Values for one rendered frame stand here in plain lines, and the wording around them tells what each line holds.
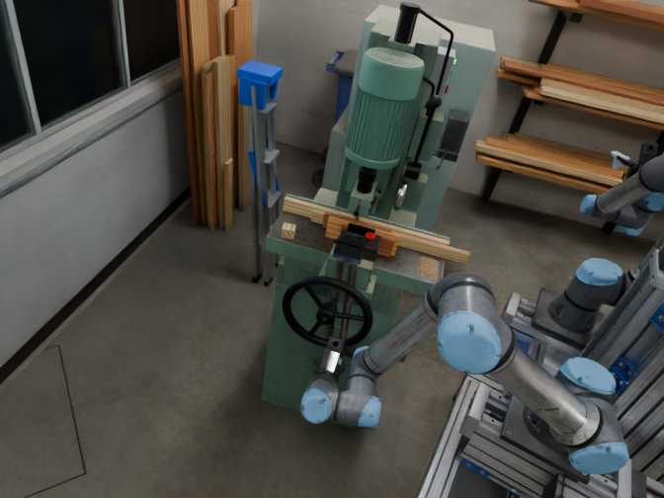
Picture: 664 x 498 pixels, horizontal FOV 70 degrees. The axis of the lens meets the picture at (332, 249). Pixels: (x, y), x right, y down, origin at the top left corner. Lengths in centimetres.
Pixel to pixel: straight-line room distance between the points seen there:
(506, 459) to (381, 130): 99
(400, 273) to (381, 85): 59
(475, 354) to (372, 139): 73
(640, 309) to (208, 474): 157
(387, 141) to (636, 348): 87
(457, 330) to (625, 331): 64
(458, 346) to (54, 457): 167
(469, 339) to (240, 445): 138
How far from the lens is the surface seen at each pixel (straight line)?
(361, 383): 124
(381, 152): 144
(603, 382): 131
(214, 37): 301
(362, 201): 156
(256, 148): 230
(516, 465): 153
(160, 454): 213
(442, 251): 168
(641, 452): 167
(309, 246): 158
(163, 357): 240
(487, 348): 94
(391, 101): 138
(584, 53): 387
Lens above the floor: 185
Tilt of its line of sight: 37 degrees down
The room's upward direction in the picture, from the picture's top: 12 degrees clockwise
